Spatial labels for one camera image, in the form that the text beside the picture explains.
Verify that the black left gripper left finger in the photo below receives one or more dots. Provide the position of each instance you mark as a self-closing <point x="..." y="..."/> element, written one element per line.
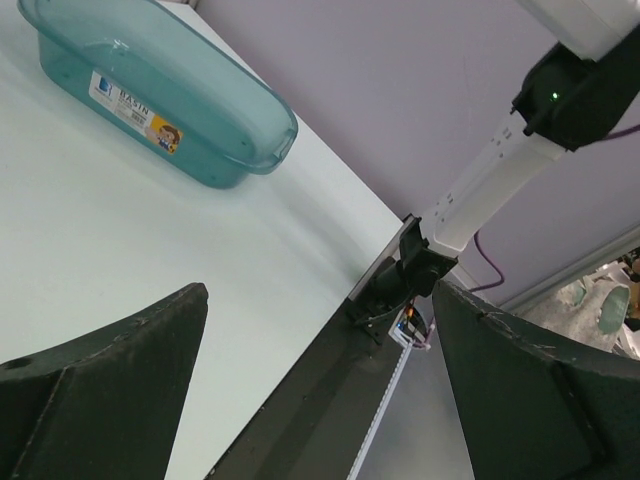
<point x="107" y="404"/>

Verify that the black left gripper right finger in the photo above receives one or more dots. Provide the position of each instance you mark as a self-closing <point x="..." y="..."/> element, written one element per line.
<point x="534" y="404"/>

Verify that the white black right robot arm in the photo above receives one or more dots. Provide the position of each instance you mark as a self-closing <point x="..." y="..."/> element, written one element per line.
<point x="574" y="96"/>

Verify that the teal transparent plastic basin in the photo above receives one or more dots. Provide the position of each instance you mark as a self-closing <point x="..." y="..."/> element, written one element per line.
<point x="164" y="84"/>

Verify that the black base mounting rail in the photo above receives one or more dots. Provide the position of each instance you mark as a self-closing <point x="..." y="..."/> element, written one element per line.
<point x="313" y="424"/>

